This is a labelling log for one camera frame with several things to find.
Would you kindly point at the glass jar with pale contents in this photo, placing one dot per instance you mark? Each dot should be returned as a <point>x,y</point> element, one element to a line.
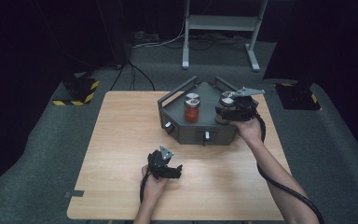
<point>226,99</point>

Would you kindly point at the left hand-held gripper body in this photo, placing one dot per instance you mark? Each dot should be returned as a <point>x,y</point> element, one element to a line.
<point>159,160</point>

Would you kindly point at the grey hexagonal tray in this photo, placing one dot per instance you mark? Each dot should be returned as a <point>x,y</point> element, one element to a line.
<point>206,101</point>

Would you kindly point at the person's left hand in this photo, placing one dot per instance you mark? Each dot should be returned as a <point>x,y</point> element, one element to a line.
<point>154,188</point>

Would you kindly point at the person's right hand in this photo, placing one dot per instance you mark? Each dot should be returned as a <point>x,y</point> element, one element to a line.
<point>249,129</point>

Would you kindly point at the black base with striped tape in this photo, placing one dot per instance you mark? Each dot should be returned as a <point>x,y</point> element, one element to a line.
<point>79,90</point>
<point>298,96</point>

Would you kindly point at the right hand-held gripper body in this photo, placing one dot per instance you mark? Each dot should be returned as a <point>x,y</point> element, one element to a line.
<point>244,107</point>

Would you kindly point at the white metal stand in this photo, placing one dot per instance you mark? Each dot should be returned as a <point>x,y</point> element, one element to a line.
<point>220,22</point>

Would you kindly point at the glass jar with red contents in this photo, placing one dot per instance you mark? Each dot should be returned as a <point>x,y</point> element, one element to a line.
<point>192,113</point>

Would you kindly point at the gray tape strip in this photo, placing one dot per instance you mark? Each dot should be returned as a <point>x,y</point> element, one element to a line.
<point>74,193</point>

